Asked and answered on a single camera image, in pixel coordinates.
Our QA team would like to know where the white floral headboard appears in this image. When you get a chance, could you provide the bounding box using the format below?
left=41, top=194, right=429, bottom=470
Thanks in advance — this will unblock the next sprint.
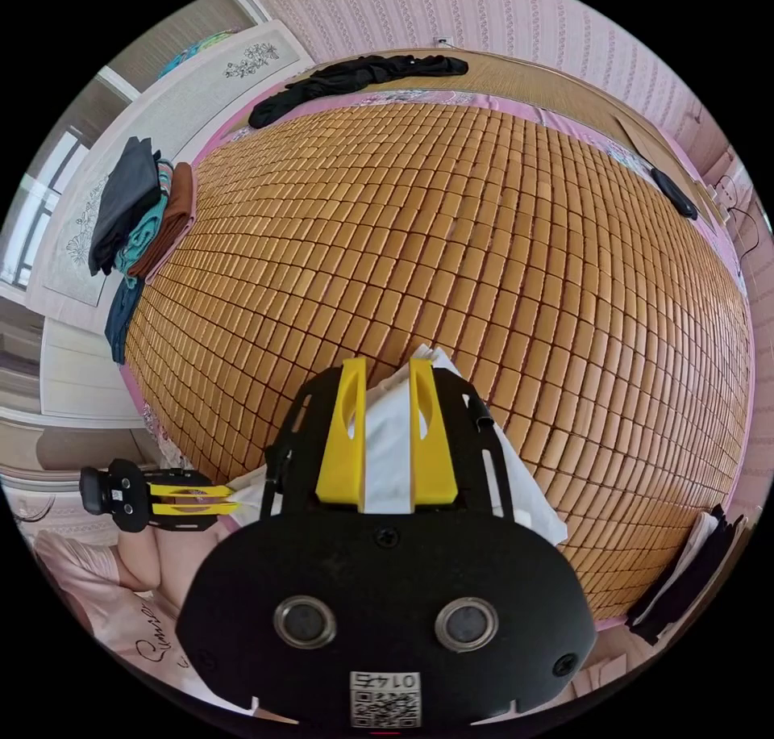
left=26, top=19, right=317, bottom=328

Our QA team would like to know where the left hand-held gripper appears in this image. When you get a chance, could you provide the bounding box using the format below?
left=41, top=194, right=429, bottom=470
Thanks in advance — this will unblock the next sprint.
left=103, top=458, right=238, bottom=535

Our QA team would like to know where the pile of clothes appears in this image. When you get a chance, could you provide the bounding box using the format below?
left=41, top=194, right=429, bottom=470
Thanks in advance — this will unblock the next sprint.
left=87, top=136, right=198, bottom=366

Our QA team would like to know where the white cupboard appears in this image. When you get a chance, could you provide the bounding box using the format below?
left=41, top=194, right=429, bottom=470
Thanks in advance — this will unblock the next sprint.
left=40, top=318, right=148, bottom=428

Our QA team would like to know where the white long sleeve shirt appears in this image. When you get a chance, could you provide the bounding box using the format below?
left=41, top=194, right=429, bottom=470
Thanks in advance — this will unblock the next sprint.
left=227, top=344, right=569, bottom=548

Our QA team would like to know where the person's body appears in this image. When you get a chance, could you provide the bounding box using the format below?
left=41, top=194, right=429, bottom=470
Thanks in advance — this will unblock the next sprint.
left=28, top=524, right=258, bottom=716

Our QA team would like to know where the black garment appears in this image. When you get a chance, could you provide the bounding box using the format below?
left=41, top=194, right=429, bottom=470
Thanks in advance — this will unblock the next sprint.
left=248, top=53, right=470, bottom=130

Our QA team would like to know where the bed with woven mat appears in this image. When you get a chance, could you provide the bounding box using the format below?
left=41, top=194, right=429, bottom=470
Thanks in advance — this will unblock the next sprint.
left=118, top=48, right=758, bottom=628

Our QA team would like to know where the person's left forearm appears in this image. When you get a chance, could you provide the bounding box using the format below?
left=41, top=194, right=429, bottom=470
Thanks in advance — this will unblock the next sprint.
left=117, top=525, right=214, bottom=608

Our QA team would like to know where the black and white clothes pile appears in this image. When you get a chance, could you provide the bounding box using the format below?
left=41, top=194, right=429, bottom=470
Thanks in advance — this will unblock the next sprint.
left=625, top=503, right=748, bottom=647

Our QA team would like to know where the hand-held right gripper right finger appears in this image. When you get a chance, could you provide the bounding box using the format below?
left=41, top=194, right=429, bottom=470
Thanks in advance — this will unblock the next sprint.
left=409, top=358, right=460, bottom=507

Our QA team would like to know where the black cable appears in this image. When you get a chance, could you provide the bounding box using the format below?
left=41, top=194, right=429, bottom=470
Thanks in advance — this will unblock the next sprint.
left=718, top=174, right=768, bottom=280

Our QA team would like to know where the window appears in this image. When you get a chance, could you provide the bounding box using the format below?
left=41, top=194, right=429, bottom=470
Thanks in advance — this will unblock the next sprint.
left=0, top=126, right=85, bottom=294

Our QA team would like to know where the black oval case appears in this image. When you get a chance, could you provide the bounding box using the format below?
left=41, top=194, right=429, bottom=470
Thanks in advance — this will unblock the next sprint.
left=650, top=167, right=700, bottom=222

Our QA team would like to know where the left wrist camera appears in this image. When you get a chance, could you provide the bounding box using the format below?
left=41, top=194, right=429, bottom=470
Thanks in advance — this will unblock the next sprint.
left=78, top=467, right=114, bottom=517

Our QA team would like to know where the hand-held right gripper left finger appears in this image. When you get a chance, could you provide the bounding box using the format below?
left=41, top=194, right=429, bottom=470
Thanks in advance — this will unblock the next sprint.
left=314, top=356, right=368, bottom=505

